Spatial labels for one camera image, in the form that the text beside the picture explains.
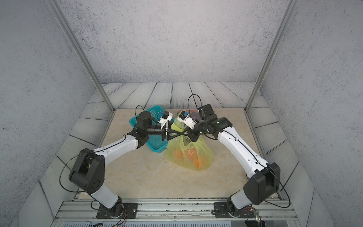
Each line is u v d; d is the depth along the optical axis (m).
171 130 0.71
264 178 0.40
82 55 0.88
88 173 0.46
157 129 0.70
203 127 0.63
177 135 0.72
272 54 0.87
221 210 0.72
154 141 0.71
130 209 0.73
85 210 0.76
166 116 0.67
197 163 0.82
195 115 0.66
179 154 0.81
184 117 0.65
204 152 0.77
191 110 0.65
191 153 0.80
